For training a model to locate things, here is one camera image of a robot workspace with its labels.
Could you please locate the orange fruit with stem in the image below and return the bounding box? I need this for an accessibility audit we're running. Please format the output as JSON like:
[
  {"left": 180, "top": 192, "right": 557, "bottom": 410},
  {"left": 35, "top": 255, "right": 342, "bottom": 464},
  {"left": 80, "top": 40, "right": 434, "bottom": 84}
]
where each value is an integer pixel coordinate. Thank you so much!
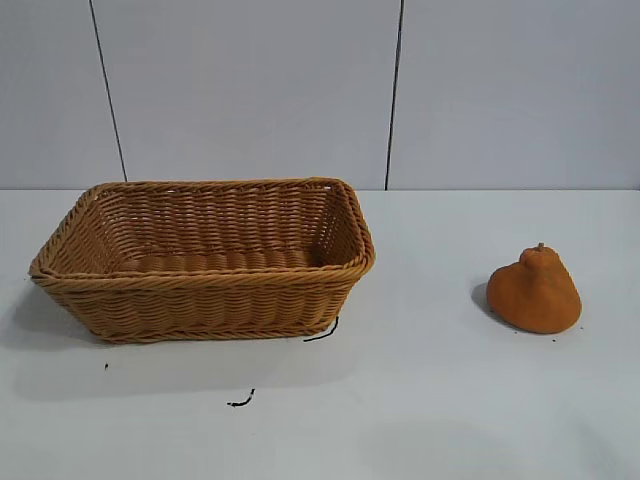
[{"left": 486, "top": 242, "right": 584, "bottom": 335}]

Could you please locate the brown woven wicker basket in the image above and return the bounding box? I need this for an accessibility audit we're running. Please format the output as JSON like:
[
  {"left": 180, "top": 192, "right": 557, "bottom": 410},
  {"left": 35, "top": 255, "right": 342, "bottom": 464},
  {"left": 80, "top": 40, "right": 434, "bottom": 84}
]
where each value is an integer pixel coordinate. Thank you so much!
[{"left": 28, "top": 175, "right": 377, "bottom": 345}]

